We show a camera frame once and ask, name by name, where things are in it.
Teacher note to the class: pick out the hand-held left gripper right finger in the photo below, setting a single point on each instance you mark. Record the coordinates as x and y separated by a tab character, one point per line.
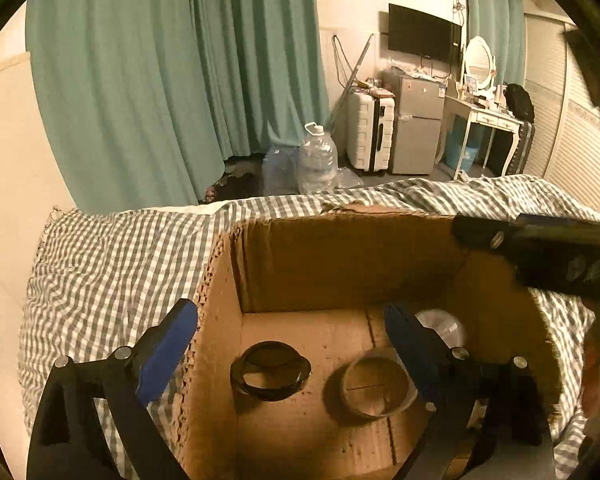
405	347

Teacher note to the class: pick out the folded metal rack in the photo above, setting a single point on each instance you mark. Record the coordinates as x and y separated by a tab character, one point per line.
352	77

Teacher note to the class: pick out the dark chair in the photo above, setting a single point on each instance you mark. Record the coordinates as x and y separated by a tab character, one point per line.
522	147

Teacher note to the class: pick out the white suitcase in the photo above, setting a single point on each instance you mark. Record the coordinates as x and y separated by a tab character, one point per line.
362	130

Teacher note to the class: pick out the wide teal curtain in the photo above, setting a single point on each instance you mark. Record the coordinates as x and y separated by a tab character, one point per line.
120	85

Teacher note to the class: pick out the clutter on suitcase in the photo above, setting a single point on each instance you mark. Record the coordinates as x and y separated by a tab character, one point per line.
375	87

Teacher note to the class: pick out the silver small fridge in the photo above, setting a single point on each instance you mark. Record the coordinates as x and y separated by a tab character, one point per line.
417	125

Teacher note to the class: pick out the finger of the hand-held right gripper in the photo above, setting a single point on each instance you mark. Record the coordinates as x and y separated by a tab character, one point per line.
480	234

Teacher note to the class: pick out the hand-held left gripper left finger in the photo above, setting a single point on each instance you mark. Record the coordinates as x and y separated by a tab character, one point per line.
164	360

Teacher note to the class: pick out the white louvred wardrobe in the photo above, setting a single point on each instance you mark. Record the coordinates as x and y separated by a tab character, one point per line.
570	135

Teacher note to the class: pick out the brown tape roll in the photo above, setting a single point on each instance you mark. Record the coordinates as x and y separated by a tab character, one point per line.
352	400

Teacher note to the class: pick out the white dressing table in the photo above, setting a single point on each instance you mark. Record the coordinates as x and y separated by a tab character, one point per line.
485	112

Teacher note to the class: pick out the narrow teal curtain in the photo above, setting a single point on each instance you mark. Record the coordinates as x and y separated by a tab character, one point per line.
265	60

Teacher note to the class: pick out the clear plastic wrapper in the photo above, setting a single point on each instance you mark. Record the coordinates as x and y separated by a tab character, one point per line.
442	327

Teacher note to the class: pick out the large clear water bottle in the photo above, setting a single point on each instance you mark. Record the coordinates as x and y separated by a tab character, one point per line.
317	160

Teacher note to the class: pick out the teal curtain beside wardrobe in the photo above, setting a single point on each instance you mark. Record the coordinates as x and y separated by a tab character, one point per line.
512	15

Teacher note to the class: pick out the black wall television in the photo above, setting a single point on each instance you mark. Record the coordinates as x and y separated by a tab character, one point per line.
422	35

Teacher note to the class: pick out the grey checked blanket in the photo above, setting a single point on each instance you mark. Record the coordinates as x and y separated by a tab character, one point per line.
120	260

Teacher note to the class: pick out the clear plastic water jug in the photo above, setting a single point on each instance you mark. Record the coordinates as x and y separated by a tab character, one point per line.
280	170

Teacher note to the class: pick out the cardboard box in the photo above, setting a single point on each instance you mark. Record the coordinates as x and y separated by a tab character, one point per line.
330	265

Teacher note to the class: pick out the white oval mirror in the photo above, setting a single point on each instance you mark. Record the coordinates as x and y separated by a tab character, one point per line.
478	57

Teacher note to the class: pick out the blue bin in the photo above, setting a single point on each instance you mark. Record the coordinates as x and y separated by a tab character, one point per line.
462	152

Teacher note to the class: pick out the black bag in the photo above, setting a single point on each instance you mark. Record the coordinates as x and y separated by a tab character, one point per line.
520	102

